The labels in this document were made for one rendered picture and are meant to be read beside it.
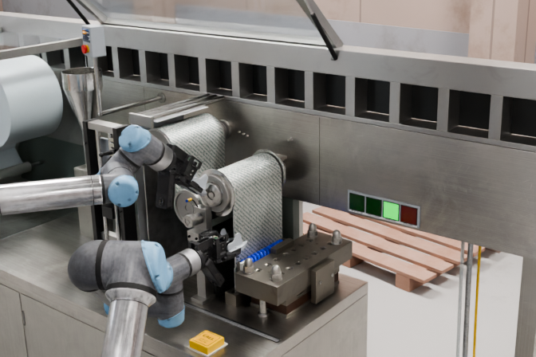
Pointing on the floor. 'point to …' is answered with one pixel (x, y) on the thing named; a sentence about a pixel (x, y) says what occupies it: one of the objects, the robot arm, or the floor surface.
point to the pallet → (391, 246)
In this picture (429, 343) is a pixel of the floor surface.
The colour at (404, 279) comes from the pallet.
